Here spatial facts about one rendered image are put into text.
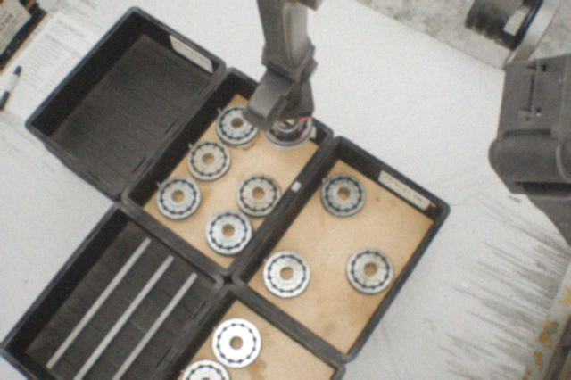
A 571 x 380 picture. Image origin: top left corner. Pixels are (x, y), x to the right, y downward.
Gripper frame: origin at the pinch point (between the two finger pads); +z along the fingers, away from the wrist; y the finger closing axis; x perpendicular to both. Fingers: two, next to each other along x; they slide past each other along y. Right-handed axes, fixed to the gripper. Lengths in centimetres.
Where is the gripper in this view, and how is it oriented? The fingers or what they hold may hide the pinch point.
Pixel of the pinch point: (286, 118)
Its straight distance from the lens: 118.5
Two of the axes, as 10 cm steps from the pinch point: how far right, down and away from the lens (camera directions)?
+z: 0.2, 3.1, 9.5
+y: 9.9, -1.3, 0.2
